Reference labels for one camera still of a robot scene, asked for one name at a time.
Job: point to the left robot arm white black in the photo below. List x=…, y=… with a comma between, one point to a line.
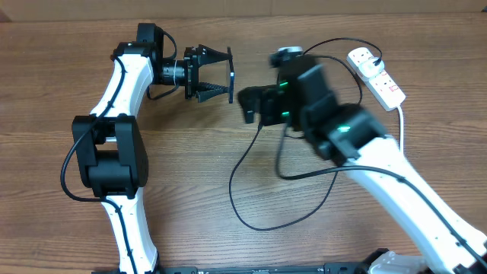
x=108, y=145

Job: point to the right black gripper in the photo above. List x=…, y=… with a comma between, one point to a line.
x=267, y=100

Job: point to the Samsung Galaxy smartphone blue screen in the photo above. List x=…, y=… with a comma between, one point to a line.
x=231, y=76

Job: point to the white charger plug adapter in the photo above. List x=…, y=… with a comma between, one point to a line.
x=371, y=67

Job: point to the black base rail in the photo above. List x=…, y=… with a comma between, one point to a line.
x=326, y=268

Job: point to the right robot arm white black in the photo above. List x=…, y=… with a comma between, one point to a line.
x=359, y=145

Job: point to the white power strip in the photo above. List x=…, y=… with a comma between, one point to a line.
x=382, y=86

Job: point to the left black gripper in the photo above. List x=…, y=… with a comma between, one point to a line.
x=202, y=55

